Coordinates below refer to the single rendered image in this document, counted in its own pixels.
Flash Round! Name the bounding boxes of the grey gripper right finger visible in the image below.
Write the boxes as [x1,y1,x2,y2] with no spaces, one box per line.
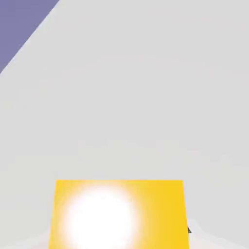
[186,218,231,249]

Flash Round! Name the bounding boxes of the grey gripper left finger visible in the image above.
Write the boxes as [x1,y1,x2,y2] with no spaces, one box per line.
[13,230,52,249]

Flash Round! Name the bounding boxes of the small yellow cube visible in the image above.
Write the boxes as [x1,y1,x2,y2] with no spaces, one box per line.
[48,179,190,249]

